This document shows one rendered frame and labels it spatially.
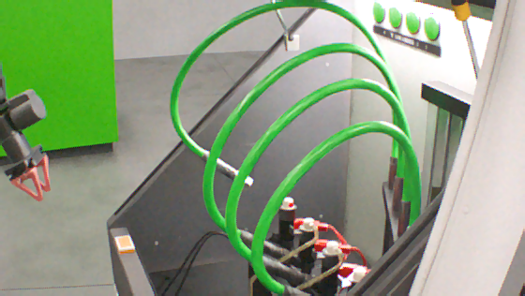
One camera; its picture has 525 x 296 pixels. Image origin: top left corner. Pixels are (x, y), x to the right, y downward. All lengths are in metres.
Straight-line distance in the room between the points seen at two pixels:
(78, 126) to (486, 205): 3.87
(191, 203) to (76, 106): 3.04
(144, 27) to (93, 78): 3.24
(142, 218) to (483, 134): 0.83
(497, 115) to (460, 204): 0.10
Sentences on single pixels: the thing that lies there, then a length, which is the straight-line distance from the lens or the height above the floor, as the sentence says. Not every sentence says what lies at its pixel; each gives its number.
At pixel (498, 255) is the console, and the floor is 1.24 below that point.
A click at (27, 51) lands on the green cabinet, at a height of 0.79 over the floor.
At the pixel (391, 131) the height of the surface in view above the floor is 1.30.
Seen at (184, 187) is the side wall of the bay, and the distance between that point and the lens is 1.30.
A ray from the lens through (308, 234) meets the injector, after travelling 0.95.
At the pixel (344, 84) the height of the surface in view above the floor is 1.34.
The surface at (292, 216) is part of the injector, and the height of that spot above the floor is 1.09.
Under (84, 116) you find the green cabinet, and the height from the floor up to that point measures 0.29.
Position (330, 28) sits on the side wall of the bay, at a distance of 1.32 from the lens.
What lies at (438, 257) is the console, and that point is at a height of 1.20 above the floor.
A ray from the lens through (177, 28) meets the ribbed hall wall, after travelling 7.49.
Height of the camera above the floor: 1.54
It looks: 20 degrees down
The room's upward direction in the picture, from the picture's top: straight up
